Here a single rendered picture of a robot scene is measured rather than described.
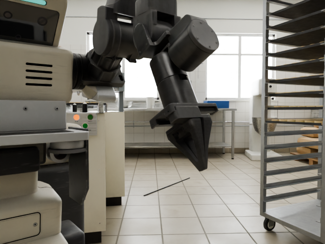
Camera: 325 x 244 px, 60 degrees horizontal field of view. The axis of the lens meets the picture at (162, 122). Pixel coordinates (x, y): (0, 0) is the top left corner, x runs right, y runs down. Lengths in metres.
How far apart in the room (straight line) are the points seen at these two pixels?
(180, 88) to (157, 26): 0.12
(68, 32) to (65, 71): 5.25
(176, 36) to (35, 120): 0.33
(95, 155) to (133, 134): 3.74
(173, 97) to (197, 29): 0.11
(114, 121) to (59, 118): 1.88
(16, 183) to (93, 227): 1.31
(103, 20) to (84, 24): 5.25
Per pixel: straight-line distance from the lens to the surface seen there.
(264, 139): 2.06
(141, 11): 0.53
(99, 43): 0.62
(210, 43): 0.44
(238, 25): 5.99
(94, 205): 1.89
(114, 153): 2.52
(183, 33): 0.44
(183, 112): 0.42
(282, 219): 2.08
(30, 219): 0.68
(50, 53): 0.65
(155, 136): 5.52
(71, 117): 1.77
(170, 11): 0.53
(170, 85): 0.46
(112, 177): 2.56
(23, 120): 0.61
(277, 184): 2.20
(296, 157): 2.31
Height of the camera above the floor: 0.86
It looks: 3 degrees down
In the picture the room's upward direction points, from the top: straight up
